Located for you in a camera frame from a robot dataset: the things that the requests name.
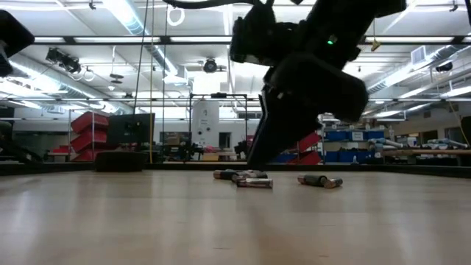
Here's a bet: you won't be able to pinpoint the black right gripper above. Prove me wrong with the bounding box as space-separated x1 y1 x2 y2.
229 2 369 167

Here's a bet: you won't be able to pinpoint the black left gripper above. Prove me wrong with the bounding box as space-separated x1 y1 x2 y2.
0 9 36 78

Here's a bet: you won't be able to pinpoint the red storage bin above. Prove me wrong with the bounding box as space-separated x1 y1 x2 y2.
71 129 108 153
297 131 322 153
283 150 323 166
71 149 107 163
71 111 110 134

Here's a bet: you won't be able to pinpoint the black ceiling device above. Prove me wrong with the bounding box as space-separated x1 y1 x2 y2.
45 46 82 74

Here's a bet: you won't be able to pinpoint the blue storage bin row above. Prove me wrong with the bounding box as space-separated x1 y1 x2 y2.
323 149 383 163

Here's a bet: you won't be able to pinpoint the white cylindrical column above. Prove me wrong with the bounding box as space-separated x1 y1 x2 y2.
191 99 221 149

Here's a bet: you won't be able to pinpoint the grey material roll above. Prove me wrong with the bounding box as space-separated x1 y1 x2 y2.
367 138 404 150
426 138 469 149

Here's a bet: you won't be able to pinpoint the thin black crossbar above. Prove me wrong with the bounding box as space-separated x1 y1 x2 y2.
0 96 471 103

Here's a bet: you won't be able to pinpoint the black overhead beam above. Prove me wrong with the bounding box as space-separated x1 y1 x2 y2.
0 35 471 46

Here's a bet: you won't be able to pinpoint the wooden workbench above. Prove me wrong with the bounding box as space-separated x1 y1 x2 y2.
382 149 471 156

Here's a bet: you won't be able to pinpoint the black flat screen monitor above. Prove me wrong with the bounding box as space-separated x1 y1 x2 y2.
107 113 156 145

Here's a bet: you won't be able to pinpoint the white air vent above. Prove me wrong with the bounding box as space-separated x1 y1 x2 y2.
411 45 428 66

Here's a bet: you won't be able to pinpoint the silver ventilation duct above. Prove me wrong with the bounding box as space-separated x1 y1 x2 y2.
104 0 177 74
0 46 124 111
364 43 471 99

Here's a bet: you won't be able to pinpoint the white cable loops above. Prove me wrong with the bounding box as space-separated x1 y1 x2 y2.
68 66 96 82

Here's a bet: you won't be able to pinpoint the black round ceiling camera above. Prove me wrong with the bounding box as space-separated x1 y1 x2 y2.
202 57 219 74

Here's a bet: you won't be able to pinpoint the black aluminium table frame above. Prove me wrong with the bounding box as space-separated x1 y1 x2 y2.
0 160 471 180

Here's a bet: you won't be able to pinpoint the black hanging cable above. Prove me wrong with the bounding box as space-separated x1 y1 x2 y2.
132 0 149 111
161 0 169 159

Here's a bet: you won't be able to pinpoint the yellow cord with plug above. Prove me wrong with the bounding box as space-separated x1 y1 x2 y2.
370 18 382 52

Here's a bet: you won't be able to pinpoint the white cable ring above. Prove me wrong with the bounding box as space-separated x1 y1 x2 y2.
166 0 185 27

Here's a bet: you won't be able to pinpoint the thin yellow cable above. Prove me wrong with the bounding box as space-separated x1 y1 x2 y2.
447 101 471 146

